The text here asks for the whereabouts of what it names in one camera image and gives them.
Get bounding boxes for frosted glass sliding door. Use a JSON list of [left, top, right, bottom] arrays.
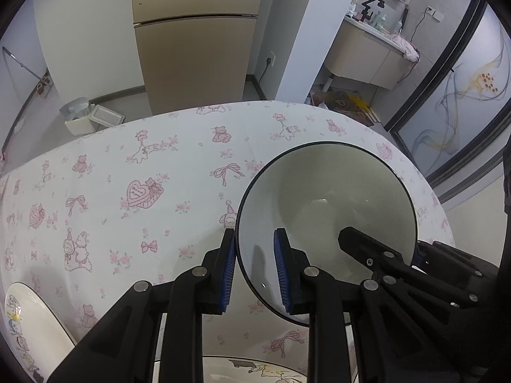
[[385, 0, 511, 208]]

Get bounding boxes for large cartoon print plate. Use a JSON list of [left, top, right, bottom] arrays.
[[202, 354, 310, 383]]

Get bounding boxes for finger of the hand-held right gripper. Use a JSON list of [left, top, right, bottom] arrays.
[[411, 240, 501, 288], [338, 227, 480, 309]]

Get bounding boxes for gold refrigerator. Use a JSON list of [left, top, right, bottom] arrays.
[[131, 0, 269, 116]]

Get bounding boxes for mop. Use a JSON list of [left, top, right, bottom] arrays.
[[2, 46, 52, 95]]

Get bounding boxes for pink towel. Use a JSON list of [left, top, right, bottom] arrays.
[[389, 34, 421, 63]]

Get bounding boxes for white trash bin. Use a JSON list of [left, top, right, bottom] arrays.
[[60, 98, 125, 135]]

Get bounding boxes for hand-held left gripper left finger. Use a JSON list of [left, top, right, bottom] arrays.
[[47, 228, 237, 383]]

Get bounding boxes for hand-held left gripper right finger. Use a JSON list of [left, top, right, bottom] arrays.
[[273, 228, 490, 383]]

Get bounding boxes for black faucet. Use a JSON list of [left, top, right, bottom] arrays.
[[358, 0, 386, 25]]

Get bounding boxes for beige vanity cabinet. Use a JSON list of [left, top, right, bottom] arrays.
[[325, 16, 419, 89]]

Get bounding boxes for white bowl dark rim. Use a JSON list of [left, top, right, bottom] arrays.
[[235, 142, 418, 326]]

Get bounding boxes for small cartoon print plate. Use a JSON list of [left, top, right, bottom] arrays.
[[0, 282, 77, 383]]

